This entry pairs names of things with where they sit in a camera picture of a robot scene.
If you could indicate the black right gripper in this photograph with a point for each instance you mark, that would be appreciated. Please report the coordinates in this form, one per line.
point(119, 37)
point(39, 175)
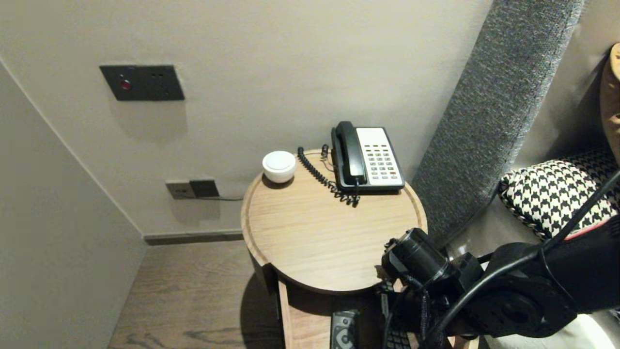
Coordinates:
point(407, 315)

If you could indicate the black remote grey navigation pad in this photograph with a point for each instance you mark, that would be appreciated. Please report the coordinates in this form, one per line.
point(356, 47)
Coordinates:
point(345, 332)

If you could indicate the white bed sheet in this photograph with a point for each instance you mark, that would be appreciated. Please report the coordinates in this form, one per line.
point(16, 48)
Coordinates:
point(489, 228)

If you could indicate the round wooden nightstand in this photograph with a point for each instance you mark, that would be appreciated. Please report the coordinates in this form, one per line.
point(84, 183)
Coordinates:
point(315, 232)

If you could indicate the black and white telephone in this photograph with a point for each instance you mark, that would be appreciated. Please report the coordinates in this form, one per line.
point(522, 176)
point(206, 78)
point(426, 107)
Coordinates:
point(382, 160)

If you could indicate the black telephone handset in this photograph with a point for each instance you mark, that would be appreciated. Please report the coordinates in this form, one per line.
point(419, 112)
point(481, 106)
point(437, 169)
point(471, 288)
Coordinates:
point(351, 151)

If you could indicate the black white houndstooth pillow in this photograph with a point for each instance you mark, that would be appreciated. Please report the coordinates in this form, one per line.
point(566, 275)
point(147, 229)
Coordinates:
point(547, 194)

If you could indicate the small white round device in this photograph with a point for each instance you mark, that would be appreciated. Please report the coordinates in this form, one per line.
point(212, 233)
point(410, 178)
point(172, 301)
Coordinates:
point(279, 166)

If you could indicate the grey fabric headboard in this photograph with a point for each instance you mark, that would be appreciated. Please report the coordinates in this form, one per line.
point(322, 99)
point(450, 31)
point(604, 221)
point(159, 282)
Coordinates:
point(489, 121)

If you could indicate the light wooden rounded object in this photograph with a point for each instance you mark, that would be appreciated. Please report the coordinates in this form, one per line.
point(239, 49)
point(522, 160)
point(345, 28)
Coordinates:
point(611, 97)

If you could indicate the silver wall socket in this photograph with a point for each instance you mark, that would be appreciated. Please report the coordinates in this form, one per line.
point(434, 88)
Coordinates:
point(179, 190)

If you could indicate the dark wall switch panel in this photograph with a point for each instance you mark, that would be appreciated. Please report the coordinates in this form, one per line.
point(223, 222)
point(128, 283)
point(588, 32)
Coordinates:
point(141, 83)

